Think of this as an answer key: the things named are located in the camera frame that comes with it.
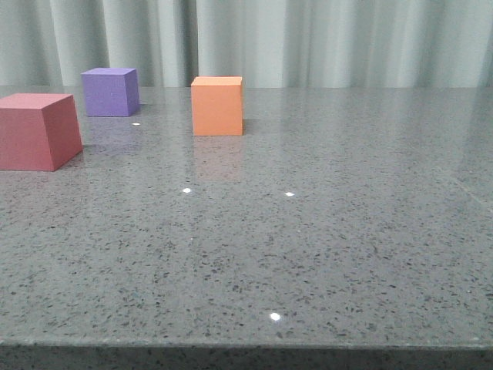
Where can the orange foam cube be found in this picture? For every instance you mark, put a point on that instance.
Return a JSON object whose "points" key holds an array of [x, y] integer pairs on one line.
{"points": [[217, 105]]}

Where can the purple foam cube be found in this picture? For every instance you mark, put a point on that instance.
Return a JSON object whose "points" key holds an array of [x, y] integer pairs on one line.
{"points": [[111, 91]]}

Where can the red foam cube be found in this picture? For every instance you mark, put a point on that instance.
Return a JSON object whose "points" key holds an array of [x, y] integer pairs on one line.
{"points": [[39, 131]]}

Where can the pale green curtain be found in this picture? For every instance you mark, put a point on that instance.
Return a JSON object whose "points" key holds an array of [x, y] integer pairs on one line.
{"points": [[269, 43]]}

